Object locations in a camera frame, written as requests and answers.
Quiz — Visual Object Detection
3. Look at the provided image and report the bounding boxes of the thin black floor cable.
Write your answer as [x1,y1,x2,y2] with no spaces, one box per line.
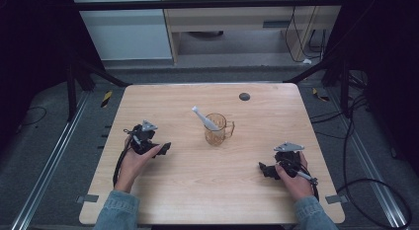
[20,106,47,127]

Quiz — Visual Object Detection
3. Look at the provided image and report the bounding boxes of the right hand-held gripper black cable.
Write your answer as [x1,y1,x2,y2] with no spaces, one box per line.
[295,170,321,203]

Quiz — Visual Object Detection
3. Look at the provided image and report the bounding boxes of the amber glass mug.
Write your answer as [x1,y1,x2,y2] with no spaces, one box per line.
[204,113,236,147]

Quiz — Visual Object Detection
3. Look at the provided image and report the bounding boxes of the white electric toothbrush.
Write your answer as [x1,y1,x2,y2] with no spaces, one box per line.
[191,105,221,132]

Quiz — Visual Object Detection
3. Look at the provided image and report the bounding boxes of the grey metal table bracket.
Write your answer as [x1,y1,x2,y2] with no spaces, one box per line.
[76,193,100,204]
[324,193,349,205]

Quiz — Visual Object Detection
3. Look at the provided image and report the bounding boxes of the person's left hand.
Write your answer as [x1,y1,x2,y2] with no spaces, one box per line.
[114,135,164,194]

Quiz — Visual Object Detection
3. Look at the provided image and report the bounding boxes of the black hanging desk cables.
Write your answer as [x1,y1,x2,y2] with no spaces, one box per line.
[284,6,328,64]

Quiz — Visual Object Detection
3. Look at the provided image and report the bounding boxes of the left hand-held gripper black cable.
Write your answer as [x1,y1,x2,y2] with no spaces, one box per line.
[112,146,132,189]

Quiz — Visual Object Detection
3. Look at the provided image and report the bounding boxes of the black metal stand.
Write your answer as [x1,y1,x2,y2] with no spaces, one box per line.
[283,55,369,119]
[64,57,131,123]

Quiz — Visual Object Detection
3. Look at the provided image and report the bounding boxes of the black looped floor cable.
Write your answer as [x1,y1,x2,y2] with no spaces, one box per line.
[335,95,413,230]

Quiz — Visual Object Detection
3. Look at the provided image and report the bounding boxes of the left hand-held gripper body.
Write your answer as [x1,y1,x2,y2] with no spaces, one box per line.
[124,118,159,156]

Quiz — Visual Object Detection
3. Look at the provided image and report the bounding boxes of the aluminium floor rail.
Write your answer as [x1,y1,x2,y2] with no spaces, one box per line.
[327,88,409,229]
[10,91,91,230]

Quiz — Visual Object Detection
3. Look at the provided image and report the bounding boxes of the white cabinet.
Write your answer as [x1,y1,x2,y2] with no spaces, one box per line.
[70,0,174,62]

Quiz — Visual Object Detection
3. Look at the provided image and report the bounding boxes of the hand-held gripper black cable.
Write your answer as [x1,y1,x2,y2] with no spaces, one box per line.
[112,146,132,189]
[295,170,321,203]

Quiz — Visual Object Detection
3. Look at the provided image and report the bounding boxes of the black horizontal frame bar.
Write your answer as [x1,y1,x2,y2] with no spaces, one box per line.
[74,0,346,12]

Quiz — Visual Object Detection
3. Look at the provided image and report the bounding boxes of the light wooden desk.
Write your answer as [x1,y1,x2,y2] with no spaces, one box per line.
[159,0,346,65]

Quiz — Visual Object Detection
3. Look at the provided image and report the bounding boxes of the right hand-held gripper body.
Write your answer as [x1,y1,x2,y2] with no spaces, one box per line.
[273,141,306,179]

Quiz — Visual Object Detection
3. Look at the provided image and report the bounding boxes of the person's right hand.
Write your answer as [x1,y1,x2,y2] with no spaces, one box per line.
[275,152,314,202]

